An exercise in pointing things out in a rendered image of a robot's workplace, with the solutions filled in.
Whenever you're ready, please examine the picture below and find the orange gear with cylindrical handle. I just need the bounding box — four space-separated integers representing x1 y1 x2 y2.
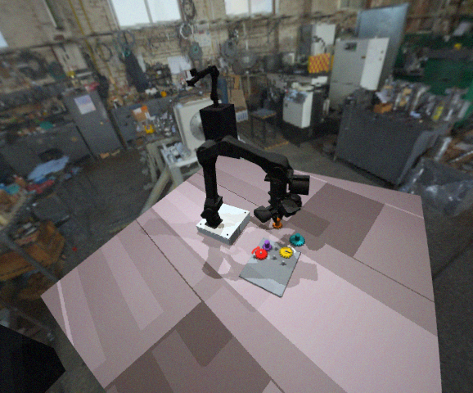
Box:
273 218 283 230

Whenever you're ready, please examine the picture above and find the teal gear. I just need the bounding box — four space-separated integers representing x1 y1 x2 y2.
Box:
289 233 305 246

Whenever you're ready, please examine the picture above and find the purple gear with cylindrical handle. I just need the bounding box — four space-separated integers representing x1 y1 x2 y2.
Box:
262 240 272 251

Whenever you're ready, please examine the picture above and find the red gear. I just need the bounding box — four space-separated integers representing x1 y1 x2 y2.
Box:
255 249 268 260

